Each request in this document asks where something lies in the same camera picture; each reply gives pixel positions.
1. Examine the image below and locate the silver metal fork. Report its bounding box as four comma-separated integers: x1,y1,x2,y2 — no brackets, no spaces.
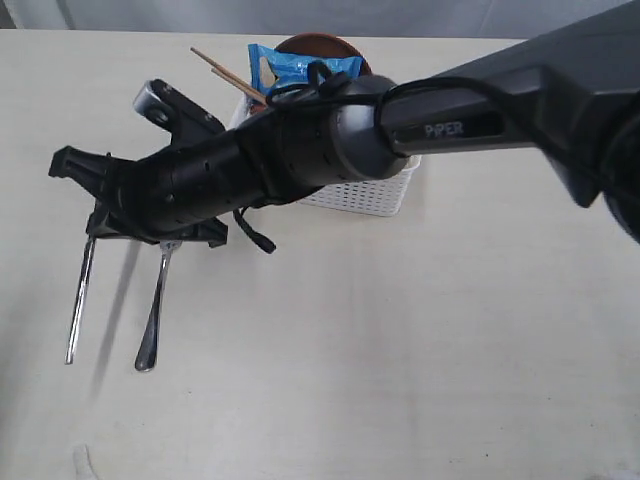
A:
134,241,182,372

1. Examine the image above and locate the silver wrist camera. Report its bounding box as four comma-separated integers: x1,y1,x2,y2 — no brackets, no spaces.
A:
133,79,225,146

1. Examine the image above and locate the white perforated plastic basket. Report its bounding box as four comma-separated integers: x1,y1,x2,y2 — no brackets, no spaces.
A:
227,89,422,219

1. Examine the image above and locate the grey curtain backdrop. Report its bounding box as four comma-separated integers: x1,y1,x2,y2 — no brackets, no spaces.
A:
1,0,618,39

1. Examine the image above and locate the brown wooden plate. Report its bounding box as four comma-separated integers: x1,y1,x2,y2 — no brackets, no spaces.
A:
275,33,372,76

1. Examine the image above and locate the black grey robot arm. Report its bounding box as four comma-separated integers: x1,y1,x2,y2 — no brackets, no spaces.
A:
49,1,639,245

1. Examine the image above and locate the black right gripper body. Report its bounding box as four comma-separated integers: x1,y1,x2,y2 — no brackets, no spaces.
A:
109,130,250,233

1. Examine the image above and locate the brown wooden chopstick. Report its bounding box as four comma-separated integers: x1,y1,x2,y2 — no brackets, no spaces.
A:
211,67,267,105
190,47,248,84

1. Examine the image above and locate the silver table knife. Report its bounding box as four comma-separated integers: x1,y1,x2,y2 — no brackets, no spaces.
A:
64,236,96,365

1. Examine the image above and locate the blue chips snack bag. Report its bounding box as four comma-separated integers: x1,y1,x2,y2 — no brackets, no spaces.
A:
248,43,364,96

